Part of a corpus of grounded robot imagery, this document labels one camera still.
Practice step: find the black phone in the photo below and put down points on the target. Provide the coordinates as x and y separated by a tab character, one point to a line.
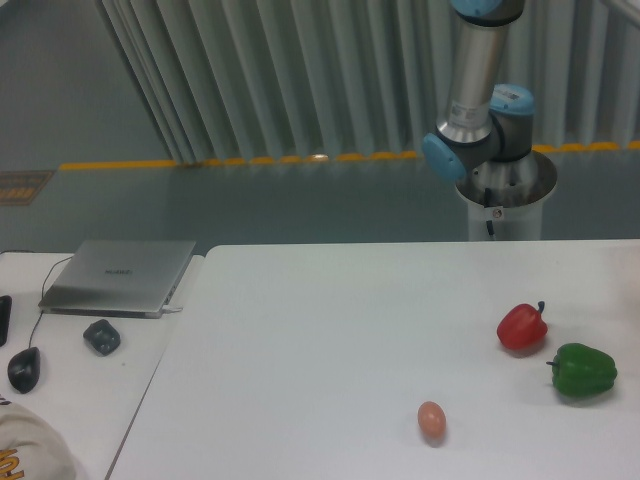
5	315

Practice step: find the white pleated curtain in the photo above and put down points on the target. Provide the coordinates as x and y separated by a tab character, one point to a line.
247	80

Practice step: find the white plug in laptop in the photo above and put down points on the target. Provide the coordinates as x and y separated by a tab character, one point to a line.
171	309

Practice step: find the red bell pepper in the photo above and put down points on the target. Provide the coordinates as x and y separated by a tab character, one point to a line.
522	326

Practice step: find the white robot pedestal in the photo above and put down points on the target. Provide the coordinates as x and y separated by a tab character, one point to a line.
505	200

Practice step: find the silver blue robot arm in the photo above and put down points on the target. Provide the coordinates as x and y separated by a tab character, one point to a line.
482	120

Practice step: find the brown egg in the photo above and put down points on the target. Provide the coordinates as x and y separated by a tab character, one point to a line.
431	420

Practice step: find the green bell pepper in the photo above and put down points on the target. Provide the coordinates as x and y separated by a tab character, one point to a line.
580	371

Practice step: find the silver closed laptop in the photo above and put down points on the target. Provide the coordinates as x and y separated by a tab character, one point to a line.
119	278

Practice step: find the small black plastic object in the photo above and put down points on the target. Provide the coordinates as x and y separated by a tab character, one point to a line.
102	337

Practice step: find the black computer mouse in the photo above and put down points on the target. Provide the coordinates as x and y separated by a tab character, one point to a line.
24	370

